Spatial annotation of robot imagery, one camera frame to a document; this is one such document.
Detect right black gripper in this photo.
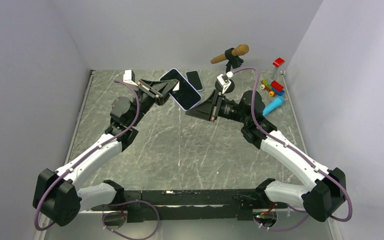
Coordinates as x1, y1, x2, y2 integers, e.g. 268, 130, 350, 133
185, 89, 250, 124

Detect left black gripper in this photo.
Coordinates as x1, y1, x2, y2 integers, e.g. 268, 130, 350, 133
129, 78, 179, 127

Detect lavender phone case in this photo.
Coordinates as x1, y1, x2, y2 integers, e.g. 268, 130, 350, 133
159, 68, 202, 111

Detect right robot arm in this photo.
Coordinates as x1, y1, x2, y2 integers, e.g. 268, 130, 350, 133
186, 90, 347, 222

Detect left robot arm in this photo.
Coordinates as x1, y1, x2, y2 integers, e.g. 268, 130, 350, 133
32, 79, 180, 231

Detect phone in blue case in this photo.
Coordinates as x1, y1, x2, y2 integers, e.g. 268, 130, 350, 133
185, 70, 204, 92

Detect black microphone stand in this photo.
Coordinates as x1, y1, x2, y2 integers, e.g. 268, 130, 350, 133
214, 48, 245, 94

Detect brown toy microphone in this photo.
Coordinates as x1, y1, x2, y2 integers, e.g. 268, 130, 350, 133
210, 44, 250, 64

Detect colourful toy brick car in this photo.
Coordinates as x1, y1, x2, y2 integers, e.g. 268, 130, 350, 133
260, 78, 285, 97

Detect blue toy microphone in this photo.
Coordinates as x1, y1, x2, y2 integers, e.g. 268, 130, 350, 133
262, 96, 285, 117

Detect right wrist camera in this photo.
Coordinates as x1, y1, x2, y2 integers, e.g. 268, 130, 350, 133
215, 71, 235, 95

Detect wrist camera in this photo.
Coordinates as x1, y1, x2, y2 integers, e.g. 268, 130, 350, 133
122, 69, 136, 85
215, 71, 235, 95

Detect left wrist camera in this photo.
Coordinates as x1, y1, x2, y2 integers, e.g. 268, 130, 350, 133
122, 69, 136, 85

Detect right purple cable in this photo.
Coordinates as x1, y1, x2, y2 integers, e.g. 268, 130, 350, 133
230, 66, 353, 222

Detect red block on post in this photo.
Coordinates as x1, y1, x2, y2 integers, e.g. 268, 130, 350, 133
269, 57, 285, 82

